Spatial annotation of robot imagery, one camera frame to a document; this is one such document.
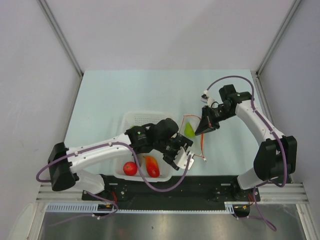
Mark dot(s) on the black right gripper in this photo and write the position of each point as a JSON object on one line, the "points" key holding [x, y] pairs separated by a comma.
{"points": [[207, 123]]}

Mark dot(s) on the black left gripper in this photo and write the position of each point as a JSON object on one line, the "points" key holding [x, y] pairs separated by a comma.
{"points": [[181, 141]]}

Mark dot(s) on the clear zip top bag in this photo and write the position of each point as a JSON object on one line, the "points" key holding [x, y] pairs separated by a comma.
{"points": [[198, 140]]}

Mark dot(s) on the green toy apple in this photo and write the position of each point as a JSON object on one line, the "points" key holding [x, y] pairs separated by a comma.
{"points": [[189, 131]]}

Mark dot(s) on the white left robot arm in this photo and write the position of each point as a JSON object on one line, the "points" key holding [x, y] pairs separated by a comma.
{"points": [[67, 165]]}

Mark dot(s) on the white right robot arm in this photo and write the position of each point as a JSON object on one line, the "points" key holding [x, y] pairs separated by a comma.
{"points": [[277, 153]]}

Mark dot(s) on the red orange toy mango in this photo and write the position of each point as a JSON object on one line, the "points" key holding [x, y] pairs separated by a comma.
{"points": [[152, 166]]}

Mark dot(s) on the white perforated plastic basket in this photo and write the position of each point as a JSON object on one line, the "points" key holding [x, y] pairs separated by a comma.
{"points": [[139, 118]]}

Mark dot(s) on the red toy apple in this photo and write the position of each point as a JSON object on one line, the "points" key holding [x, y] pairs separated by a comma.
{"points": [[130, 168]]}

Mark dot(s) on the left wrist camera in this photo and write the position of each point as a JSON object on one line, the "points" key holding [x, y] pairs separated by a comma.
{"points": [[184, 159]]}

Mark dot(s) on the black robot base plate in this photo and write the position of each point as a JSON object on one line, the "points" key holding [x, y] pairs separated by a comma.
{"points": [[195, 193]]}

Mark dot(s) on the white slotted cable duct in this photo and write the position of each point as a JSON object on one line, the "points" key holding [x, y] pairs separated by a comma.
{"points": [[72, 207]]}

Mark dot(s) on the aluminium frame rail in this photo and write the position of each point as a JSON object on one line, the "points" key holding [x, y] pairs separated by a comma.
{"points": [[53, 23]]}

